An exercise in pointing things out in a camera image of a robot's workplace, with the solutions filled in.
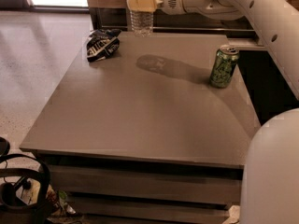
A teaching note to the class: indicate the clear plastic water bottle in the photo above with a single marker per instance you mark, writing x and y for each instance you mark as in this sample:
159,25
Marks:
142,23

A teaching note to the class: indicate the blue chip bag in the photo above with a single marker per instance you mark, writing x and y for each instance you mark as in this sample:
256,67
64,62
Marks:
102,43

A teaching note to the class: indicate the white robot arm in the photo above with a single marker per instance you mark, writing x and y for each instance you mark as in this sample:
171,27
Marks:
271,177

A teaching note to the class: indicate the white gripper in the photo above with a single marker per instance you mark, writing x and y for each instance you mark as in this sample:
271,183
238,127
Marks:
171,7

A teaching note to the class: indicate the green soda can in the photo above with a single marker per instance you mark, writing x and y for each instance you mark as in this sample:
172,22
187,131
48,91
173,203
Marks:
226,60

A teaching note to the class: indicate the grey drawer cabinet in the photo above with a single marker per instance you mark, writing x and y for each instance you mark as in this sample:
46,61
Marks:
142,137

